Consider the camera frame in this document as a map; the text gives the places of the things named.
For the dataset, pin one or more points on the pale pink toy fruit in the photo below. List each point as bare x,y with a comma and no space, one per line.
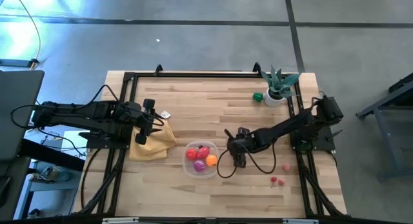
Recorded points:
286,166

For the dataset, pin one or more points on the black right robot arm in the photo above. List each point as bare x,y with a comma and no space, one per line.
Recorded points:
290,127

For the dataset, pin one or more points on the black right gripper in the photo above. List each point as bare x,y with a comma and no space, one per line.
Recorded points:
243,145

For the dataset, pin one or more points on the clear plastic tupperware container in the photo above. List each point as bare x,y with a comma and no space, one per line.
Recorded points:
200,174

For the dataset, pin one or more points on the green plant in white pot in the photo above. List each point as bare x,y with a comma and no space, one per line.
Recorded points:
272,100

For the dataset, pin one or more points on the white printed box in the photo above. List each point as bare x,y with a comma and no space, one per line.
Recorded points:
72,148

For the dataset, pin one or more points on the silver bracket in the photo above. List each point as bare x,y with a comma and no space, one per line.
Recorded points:
121,220
300,221

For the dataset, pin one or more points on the bright red toy cherry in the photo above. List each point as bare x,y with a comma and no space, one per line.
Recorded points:
273,179

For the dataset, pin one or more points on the red toy tomato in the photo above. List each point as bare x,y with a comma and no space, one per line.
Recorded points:
191,154

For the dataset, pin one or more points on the purple striped toy cabbage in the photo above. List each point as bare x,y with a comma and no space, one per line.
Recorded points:
199,166

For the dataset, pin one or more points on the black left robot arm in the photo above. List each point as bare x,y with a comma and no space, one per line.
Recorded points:
80,112

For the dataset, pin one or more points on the black aluminium table frame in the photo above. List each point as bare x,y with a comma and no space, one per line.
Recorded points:
219,75

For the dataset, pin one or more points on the orange toy fruit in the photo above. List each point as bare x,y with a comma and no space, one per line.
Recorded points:
211,160

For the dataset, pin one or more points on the dark grey monitor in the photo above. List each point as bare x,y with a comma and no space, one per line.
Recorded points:
19,88

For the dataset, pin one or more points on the black side desk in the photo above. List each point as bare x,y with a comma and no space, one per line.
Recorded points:
51,156

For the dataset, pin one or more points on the yellow folded cloth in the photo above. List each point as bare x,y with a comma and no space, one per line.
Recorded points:
158,146

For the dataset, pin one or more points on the dark blue-grey cart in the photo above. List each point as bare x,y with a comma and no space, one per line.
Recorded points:
400,140

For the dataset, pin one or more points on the black floor plate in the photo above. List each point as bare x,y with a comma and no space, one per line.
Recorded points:
16,63

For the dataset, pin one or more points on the small pink toy fruit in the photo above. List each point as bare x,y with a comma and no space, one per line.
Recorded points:
281,182

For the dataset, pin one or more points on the green toy bell pepper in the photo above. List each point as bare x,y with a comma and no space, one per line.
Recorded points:
257,97

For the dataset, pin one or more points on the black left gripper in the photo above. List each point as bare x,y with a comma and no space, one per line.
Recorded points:
145,120

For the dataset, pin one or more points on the dark grey cabinet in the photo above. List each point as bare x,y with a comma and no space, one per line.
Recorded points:
13,185

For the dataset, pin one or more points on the pink toy dragon fruit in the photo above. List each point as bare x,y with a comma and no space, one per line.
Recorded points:
203,152

